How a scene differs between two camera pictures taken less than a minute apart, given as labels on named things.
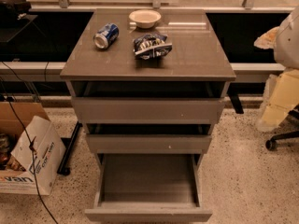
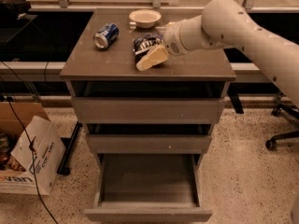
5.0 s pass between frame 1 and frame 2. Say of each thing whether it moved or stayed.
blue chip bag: stayed
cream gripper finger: moved
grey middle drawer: stayed
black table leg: stayed
